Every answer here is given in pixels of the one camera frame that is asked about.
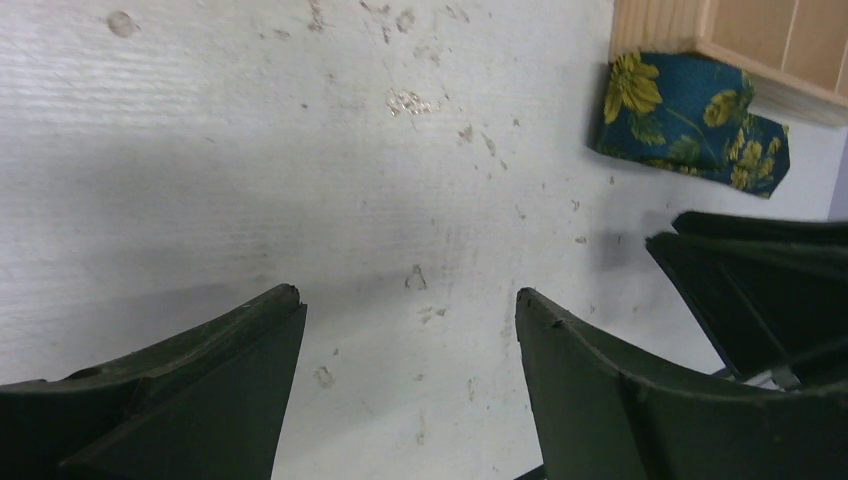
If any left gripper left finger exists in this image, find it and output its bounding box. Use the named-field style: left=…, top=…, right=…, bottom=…
left=1, top=284, right=307, bottom=479

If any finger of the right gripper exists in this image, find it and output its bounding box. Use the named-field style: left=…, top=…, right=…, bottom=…
left=645, top=211, right=847, bottom=390

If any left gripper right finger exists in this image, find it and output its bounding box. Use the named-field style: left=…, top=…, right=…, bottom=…
left=515, top=288, right=847, bottom=479

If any blue yellow floral tie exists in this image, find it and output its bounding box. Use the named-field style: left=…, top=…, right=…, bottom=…
left=591, top=52, right=790, bottom=198

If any wooden compartment box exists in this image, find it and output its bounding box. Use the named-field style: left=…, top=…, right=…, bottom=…
left=609, top=0, right=847, bottom=127

